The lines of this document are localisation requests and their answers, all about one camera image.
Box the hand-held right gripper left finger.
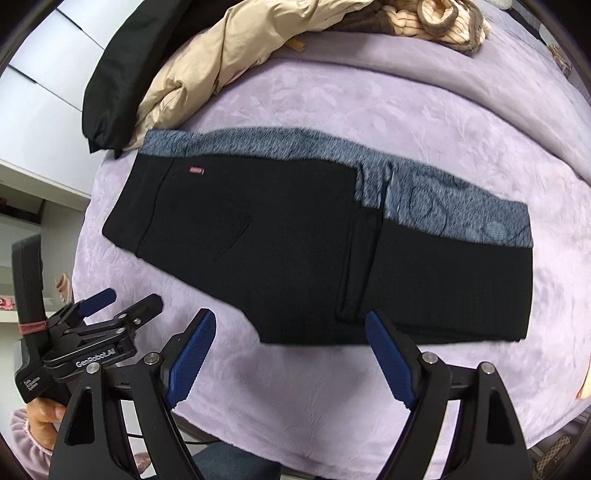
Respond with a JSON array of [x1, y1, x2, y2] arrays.
[[48, 308, 218, 480]]

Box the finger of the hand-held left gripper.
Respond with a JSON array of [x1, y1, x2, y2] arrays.
[[65, 294, 164, 347], [46, 288, 117, 330]]

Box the lilac blanket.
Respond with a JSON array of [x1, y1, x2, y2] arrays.
[[51, 0, 591, 468]]

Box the striped beige garment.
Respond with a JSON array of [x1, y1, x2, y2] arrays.
[[384, 0, 493, 57]]

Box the white wardrobe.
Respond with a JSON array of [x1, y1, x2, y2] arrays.
[[0, 8, 118, 197]]

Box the black jacket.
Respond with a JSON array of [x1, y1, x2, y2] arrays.
[[83, 0, 195, 158]]

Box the blue leaf-printed cloth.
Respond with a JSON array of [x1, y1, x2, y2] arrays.
[[140, 129, 535, 248]]

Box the black pants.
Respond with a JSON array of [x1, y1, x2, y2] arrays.
[[102, 152, 535, 345]]

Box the person's left forearm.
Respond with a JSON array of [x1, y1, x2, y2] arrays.
[[9, 408, 60, 480]]

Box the brown garment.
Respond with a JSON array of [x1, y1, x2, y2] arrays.
[[321, 0, 395, 37]]

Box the brown patterned bag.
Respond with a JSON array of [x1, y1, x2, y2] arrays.
[[531, 429, 583, 476]]

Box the beige puffer jacket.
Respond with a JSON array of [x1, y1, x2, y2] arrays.
[[134, 0, 385, 151]]

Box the person's left hand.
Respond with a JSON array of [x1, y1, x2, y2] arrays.
[[25, 398, 65, 450]]

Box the white shelf unit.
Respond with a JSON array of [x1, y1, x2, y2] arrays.
[[0, 157, 93, 326]]

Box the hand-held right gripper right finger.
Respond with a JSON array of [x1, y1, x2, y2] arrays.
[[365, 310, 532, 480]]

